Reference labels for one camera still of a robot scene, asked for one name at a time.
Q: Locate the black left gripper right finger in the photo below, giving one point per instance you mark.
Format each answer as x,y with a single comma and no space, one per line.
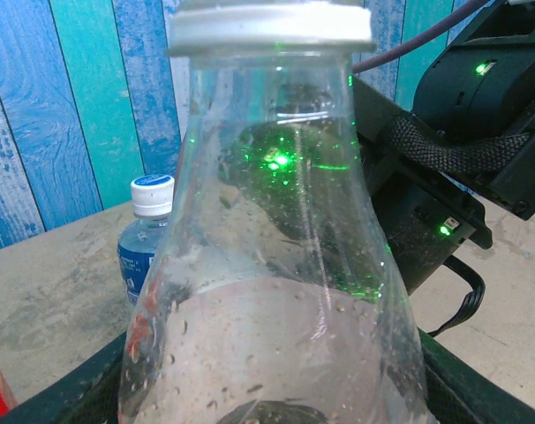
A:
461,397

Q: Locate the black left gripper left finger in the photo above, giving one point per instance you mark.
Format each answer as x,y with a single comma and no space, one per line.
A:
82,397

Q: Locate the small blue-label water bottle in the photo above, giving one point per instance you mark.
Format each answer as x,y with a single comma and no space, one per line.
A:
137,247

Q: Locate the blue and white bottle cap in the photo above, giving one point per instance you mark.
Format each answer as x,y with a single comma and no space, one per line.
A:
152,194

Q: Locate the clear bottle with red label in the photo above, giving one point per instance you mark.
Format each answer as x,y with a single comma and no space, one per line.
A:
272,331

